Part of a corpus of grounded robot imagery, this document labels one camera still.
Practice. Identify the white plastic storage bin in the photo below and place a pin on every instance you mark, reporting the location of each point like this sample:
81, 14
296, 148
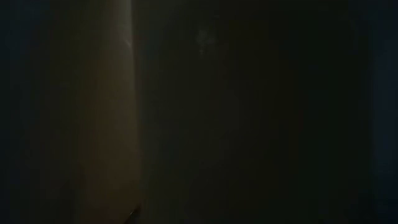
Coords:
248, 124
115, 93

